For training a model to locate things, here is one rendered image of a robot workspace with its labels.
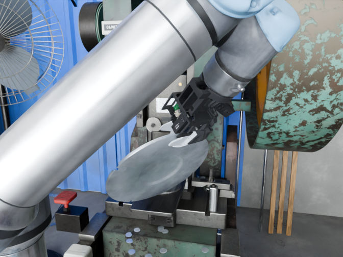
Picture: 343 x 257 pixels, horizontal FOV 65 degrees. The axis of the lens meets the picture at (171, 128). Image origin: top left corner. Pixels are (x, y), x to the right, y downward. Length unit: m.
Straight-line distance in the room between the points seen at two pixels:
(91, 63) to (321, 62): 0.48
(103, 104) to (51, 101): 0.05
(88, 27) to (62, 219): 0.66
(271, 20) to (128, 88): 0.22
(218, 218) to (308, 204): 1.60
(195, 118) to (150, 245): 0.60
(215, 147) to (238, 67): 0.83
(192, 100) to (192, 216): 0.60
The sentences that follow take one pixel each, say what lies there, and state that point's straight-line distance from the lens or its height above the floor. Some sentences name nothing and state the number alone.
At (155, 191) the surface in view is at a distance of 0.81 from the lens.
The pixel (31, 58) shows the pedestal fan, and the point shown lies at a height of 1.22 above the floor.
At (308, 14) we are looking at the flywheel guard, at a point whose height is 1.30.
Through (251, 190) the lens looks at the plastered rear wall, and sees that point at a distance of 2.40.
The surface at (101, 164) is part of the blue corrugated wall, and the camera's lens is 2.51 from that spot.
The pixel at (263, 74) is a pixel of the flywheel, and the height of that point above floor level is 1.16.
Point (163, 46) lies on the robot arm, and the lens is 0.24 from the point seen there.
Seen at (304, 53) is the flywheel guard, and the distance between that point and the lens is 0.61.
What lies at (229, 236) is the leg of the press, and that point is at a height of 0.64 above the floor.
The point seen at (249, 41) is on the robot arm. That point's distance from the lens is 0.40.
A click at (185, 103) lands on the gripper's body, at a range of 0.48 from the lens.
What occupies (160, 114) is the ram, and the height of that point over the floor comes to 1.03.
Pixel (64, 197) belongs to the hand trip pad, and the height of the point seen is 0.76.
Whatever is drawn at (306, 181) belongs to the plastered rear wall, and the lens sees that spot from 2.43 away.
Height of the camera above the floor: 1.22
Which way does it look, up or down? 14 degrees down
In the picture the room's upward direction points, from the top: straight up
